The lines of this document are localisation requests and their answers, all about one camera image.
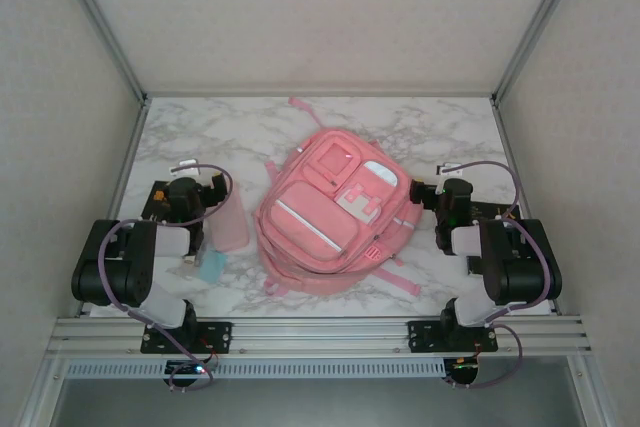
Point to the pink mesh pencil pouch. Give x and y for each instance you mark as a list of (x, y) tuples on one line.
[(230, 227)]

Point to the light blue sticky pad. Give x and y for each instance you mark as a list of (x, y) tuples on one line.
[(212, 267)]

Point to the pink school backpack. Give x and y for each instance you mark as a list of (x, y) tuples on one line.
[(320, 187)]

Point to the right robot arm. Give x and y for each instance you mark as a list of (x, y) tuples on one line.
[(520, 267)]

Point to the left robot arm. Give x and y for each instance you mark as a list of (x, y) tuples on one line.
[(115, 267)]

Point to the black controller board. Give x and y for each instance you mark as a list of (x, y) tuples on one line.
[(182, 369), (462, 369)]

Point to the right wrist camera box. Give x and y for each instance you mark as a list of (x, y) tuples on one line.
[(450, 168)]

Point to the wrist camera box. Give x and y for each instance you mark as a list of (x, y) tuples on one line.
[(450, 168), (184, 167)]

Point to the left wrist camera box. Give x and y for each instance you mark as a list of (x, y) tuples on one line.
[(184, 167)]

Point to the aluminium side rail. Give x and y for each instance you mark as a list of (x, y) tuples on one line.
[(135, 147), (505, 147)]

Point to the aluminium cross rail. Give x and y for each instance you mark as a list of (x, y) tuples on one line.
[(320, 337)]

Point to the aluminium frame post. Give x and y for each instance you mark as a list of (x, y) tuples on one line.
[(100, 22), (542, 22)]

